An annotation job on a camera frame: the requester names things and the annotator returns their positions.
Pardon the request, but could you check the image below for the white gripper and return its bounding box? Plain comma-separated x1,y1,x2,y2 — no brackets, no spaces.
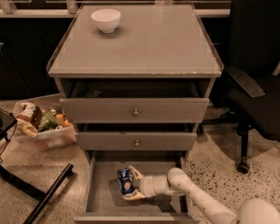
122,166,170,201

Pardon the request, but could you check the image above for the blue pepsi can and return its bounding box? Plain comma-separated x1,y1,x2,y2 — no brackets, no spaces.
118,168,134,195

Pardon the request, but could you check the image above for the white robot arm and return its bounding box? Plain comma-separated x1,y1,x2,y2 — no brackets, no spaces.
123,62,280,224

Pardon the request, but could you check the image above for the grey bottom drawer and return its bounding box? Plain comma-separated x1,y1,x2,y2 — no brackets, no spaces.
74,150,198,224

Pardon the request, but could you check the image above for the grey drawer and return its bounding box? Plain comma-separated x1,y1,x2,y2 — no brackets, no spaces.
61,79,208,123
77,123,197,150
74,150,198,224

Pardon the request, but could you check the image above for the grey middle drawer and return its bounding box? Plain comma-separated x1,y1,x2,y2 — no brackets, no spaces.
77,123,197,150

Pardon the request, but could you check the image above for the grey top drawer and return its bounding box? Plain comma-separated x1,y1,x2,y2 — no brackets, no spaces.
61,79,208,123

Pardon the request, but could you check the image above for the dark item in top drawer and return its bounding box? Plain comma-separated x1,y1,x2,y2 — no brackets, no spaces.
84,90,102,98

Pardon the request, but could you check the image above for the grey drawer cabinet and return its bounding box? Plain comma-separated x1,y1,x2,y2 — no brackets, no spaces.
46,4,225,161

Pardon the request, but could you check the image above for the green snack bag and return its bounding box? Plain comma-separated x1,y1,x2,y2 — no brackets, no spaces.
38,112,58,132

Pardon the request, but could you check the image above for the clear plastic snack bin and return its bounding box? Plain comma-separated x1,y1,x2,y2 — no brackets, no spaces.
13,93,76,150

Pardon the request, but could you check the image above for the brown chip bag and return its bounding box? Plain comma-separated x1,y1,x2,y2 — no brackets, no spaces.
16,102,39,137

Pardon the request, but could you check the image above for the black office chair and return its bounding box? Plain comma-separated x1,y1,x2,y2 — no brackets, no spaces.
211,0,280,174

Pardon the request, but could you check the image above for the black stand with base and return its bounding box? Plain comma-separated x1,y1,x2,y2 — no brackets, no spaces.
0,108,74,224

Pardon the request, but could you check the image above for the white ceramic bowl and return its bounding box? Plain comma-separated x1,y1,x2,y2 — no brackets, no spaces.
91,8,121,33

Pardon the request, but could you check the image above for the black cable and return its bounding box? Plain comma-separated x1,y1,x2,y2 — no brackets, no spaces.
0,121,19,164

